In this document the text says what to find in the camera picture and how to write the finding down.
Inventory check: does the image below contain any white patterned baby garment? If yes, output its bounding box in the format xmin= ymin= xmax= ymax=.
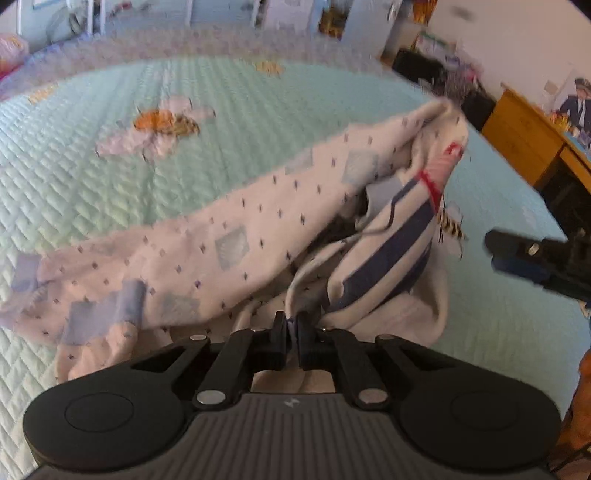
xmin=1 ymin=99 xmax=469 ymax=382

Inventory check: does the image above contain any black chair with clothes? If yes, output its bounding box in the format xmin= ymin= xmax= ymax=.
xmin=392 ymin=48 xmax=497 ymax=132

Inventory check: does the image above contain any wooden desk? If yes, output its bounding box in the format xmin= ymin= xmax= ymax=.
xmin=482 ymin=86 xmax=590 ymax=191

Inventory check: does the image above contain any child uniform photo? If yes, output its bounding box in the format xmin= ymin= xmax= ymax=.
xmin=552 ymin=70 xmax=590 ymax=137

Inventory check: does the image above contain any mint green bee quilt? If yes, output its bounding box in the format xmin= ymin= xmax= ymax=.
xmin=1 ymin=56 xmax=589 ymax=479

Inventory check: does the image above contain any heart patterned bedsheet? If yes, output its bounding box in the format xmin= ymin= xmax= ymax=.
xmin=1 ymin=24 xmax=398 ymax=101

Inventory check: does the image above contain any white room door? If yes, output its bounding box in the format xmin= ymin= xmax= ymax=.
xmin=342 ymin=0 xmax=403 ymax=58

